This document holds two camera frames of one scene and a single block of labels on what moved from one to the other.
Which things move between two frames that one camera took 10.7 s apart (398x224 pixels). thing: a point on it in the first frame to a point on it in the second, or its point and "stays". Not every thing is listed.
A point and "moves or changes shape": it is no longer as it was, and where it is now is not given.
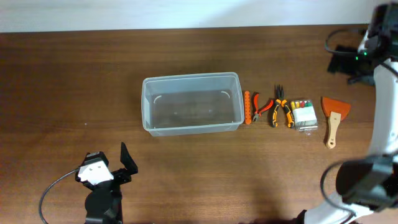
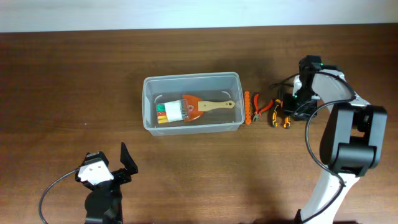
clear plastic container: x=176 y=104 stays
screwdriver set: x=305 y=119 moves or changes shape
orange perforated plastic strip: x=247 y=107 stays
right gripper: x=347 y=66 to x=288 y=107
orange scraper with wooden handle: x=335 y=109 moves or changes shape
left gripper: x=119 y=177 stays
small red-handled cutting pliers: x=255 y=99 stays
